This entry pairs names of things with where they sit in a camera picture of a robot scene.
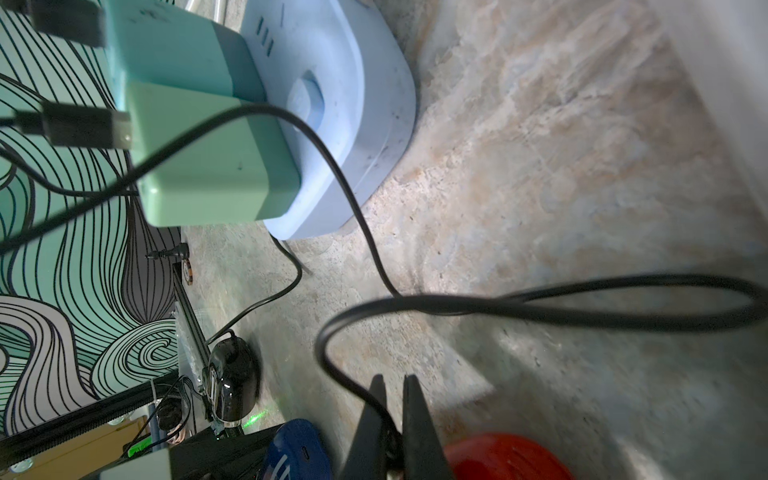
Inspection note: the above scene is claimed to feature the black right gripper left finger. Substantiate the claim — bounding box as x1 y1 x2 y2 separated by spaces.
340 405 389 480

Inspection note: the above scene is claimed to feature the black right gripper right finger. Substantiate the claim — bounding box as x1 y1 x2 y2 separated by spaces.
402 375 455 480

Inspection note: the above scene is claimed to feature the red shaver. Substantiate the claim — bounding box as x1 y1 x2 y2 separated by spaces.
443 433 574 480

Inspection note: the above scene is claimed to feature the green charger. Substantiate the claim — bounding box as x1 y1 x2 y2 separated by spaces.
125 81 301 227

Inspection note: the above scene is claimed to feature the teal charger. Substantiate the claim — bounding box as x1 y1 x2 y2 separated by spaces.
103 1 266 110

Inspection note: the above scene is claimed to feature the small round copper object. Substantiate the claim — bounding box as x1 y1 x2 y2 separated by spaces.
181 259 194 286

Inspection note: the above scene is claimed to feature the blue round power socket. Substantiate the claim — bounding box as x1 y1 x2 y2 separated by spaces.
240 0 417 205

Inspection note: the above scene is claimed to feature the white long power strip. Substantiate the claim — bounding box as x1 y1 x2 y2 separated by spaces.
650 1 767 213

